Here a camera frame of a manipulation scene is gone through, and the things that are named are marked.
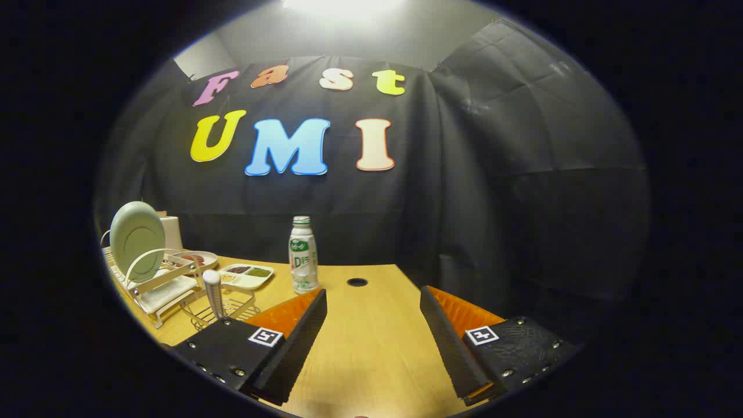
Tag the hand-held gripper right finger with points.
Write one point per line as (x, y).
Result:
(450, 348)

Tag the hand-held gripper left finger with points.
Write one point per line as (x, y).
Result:
(293, 348)

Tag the white dish rack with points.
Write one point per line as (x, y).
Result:
(168, 290)

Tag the pale green plate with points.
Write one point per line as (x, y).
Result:
(136, 238)

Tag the white divided condiment dish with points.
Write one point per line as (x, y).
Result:
(246, 277)

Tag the round white plate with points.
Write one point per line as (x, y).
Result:
(206, 262)

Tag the white green label drink bottle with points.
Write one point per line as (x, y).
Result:
(303, 255)

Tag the red meat patty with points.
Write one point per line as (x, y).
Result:
(191, 259)

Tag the black backdrop cloth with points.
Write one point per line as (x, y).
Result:
(493, 203)

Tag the white toaster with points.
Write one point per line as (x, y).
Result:
(172, 232)

